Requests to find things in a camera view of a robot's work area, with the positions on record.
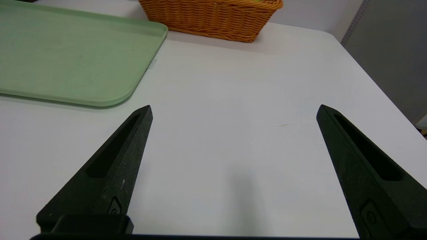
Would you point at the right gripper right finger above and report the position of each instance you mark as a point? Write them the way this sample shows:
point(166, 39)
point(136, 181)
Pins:
point(370, 180)

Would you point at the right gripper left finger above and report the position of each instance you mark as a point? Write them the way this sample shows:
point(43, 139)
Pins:
point(106, 180)

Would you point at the orange wicker basket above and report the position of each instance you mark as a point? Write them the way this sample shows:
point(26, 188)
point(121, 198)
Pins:
point(213, 20)

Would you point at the light green plastic tray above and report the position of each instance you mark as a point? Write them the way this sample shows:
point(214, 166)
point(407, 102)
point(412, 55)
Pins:
point(66, 53)

